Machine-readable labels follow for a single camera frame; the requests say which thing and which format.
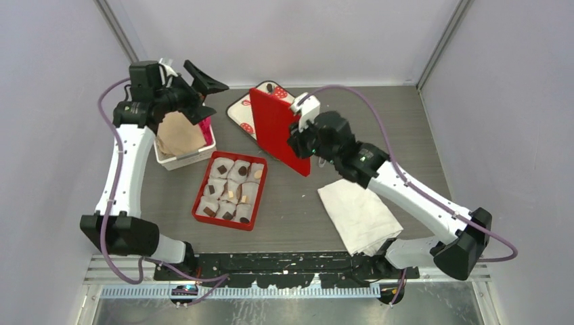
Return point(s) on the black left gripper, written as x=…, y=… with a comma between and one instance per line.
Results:
x=204, y=84

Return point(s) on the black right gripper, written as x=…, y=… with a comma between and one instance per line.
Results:
x=296, y=139

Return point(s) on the red box lid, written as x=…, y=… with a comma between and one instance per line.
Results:
x=272, y=120

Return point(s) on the dark chocolate piece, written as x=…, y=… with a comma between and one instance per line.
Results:
x=222, y=169

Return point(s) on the dark chocolate bottom row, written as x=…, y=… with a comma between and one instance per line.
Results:
x=228, y=216

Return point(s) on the metal tongs with grey handle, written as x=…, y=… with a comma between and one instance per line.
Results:
x=321, y=162

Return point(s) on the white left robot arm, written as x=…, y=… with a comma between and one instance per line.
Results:
x=154, y=90

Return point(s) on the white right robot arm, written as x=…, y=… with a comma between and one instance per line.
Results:
x=459, y=235

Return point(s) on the red chocolate box tray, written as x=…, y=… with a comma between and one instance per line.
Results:
x=231, y=190

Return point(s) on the pink tissue paper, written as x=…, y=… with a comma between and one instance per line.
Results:
x=205, y=127

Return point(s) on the strawberry print tray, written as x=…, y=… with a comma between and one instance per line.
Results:
x=240, y=111

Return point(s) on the tan paper bag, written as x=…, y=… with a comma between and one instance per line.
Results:
x=177, y=136

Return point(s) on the white plastic basket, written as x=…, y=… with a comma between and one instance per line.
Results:
x=174, y=162

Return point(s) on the white folded cloth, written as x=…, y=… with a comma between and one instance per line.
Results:
x=362, y=220

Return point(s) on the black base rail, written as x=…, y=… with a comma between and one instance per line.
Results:
x=336, y=269

